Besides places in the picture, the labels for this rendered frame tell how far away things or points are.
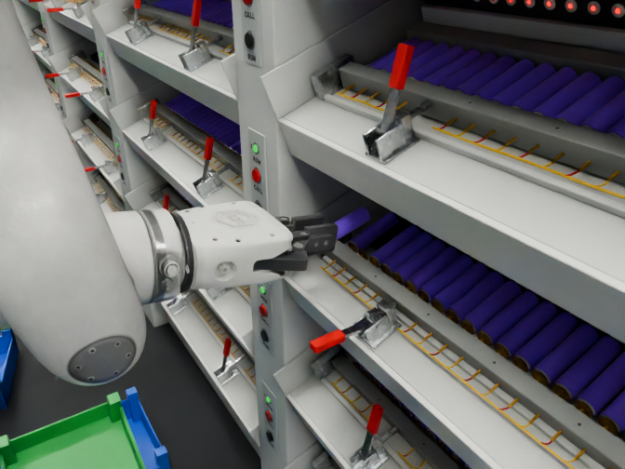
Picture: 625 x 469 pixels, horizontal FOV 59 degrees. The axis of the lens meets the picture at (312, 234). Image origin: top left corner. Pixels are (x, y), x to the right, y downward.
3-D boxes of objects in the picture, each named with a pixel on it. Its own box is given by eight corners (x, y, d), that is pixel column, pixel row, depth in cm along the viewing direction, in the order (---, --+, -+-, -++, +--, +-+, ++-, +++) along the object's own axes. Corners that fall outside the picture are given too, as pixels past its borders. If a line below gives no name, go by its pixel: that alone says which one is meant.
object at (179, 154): (259, 267, 78) (219, 192, 70) (131, 147, 123) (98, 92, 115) (367, 191, 84) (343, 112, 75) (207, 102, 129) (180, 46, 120)
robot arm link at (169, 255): (159, 234, 44) (194, 231, 46) (126, 196, 51) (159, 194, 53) (156, 324, 48) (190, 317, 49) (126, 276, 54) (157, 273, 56)
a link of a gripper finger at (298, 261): (298, 272, 50) (315, 248, 55) (219, 251, 51) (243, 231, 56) (296, 283, 50) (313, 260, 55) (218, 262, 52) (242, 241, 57)
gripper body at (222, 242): (186, 239, 45) (301, 225, 51) (146, 196, 53) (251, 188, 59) (182, 317, 48) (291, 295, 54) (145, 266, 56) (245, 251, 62)
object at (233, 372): (269, 461, 97) (238, 419, 88) (155, 295, 142) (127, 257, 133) (357, 387, 102) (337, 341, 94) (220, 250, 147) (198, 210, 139)
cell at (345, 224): (359, 211, 64) (313, 238, 62) (362, 203, 62) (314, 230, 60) (368, 223, 63) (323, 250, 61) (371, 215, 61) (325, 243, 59)
